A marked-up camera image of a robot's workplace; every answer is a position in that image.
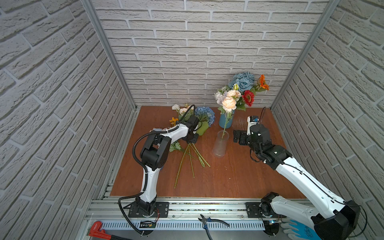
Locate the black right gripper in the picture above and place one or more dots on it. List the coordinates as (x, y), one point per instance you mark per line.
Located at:
(244, 137)

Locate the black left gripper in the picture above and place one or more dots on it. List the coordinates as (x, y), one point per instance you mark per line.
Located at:
(195, 140)

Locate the clear glass vase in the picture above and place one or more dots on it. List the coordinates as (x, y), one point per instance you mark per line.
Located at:
(220, 145)

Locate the teal ceramic vase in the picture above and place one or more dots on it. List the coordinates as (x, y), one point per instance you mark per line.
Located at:
(224, 122)

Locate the dark blue hydrangea flower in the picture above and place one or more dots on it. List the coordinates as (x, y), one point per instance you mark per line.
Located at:
(206, 118)

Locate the peach rose stem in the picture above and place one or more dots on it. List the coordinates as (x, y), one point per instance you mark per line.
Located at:
(229, 104)

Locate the red carnation flower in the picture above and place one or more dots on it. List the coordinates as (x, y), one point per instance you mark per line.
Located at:
(245, 100)

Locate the light blue rose bouquet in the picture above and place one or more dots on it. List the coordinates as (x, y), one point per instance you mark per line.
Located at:
(244, 81)

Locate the orange gerbera flower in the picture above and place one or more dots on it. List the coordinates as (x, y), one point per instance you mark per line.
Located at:
(260, 85)

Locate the pink white mixed bouquet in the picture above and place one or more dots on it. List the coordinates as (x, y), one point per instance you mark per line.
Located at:
(220, 96)

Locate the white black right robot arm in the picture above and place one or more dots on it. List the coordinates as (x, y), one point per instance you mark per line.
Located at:
(331, 217)

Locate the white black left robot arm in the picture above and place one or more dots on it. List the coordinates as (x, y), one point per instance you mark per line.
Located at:
(154, 155)

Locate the small pink white bouquet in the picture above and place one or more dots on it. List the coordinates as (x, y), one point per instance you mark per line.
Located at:
(176, 146)

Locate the small yellow orange flower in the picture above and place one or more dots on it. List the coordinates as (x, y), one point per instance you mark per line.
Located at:
(174, 122)

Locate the cream white flower stem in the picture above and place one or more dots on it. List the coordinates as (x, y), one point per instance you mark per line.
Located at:
(176, 107)

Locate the white blue work glove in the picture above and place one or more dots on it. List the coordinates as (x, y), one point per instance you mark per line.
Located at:
(298, 231)

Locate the red clamp tool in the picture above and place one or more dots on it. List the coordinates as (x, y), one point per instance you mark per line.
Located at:
(97, 232)

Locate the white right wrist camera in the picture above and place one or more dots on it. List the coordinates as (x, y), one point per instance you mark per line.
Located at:
(251, 120)

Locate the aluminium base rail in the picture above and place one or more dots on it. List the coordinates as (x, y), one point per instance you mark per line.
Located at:
(179, 214)

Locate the aluminium right corner post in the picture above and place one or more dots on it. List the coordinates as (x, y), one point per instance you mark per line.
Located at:
(325, 16)

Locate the aluminium corner post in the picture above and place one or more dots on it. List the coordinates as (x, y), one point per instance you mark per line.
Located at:
(325, 16)
(96, 22)

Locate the aluminium left corner post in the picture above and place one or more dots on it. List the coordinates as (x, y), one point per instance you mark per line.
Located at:
(96, 22)

